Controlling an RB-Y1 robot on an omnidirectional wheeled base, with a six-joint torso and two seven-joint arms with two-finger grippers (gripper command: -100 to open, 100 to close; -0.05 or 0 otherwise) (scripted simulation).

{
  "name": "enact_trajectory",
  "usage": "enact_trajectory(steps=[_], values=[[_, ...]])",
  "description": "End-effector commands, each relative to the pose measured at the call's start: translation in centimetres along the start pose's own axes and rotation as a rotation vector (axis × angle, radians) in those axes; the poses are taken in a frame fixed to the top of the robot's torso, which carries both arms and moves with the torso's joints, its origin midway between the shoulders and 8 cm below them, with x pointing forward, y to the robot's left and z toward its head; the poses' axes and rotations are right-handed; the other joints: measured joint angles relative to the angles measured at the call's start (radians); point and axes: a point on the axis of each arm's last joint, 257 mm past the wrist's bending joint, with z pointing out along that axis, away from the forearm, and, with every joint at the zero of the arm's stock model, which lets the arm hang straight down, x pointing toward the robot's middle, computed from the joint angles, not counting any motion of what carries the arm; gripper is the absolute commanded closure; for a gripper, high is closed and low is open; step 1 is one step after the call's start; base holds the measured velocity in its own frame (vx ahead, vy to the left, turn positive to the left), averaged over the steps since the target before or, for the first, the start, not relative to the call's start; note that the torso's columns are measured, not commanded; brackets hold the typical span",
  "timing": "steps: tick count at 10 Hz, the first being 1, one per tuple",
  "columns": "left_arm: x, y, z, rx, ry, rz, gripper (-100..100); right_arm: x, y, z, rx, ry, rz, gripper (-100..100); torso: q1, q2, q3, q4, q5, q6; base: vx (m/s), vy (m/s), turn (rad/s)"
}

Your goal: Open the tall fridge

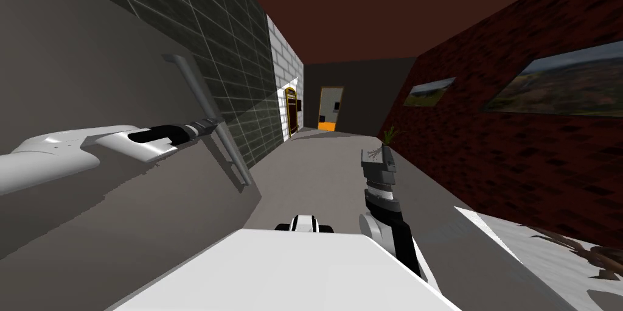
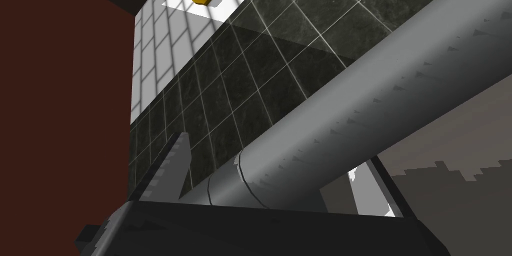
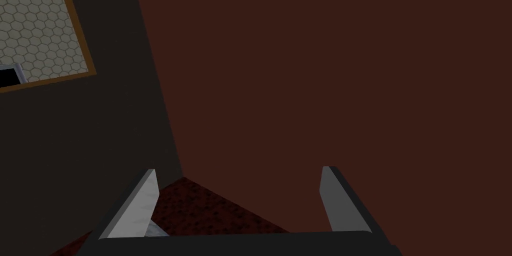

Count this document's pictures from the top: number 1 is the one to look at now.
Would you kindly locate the grey door leaf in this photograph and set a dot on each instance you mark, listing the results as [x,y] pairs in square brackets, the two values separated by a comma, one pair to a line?
[73,58]

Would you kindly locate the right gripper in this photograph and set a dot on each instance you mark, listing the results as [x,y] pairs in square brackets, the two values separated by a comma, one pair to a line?
[380,172]

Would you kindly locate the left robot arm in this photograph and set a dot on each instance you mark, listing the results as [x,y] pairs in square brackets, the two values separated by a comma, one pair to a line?
[58,155]

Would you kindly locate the yellow-framed dark door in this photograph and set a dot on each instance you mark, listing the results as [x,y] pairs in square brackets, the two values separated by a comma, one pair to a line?
[291,111]

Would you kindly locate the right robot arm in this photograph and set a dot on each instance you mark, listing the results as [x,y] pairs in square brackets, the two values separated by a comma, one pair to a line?
[392,223]

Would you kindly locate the green potted plant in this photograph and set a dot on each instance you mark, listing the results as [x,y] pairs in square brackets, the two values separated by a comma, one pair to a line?
[391,135]

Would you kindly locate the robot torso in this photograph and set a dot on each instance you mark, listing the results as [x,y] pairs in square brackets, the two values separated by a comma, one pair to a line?
[292,272]

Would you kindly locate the grey and orange door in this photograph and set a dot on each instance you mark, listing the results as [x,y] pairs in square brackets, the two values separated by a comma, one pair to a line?
[330,106]

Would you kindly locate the small landscape picture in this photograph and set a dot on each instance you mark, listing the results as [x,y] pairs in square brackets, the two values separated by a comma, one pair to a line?
[428,92]

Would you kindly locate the large landscape picture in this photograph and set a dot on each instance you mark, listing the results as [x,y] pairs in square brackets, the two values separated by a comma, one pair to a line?
[559,87]

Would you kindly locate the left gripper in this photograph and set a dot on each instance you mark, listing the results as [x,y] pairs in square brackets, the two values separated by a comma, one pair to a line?
[207,126]

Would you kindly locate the white table with brown branch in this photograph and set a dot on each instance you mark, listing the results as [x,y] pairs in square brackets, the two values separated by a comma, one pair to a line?
[545,267]

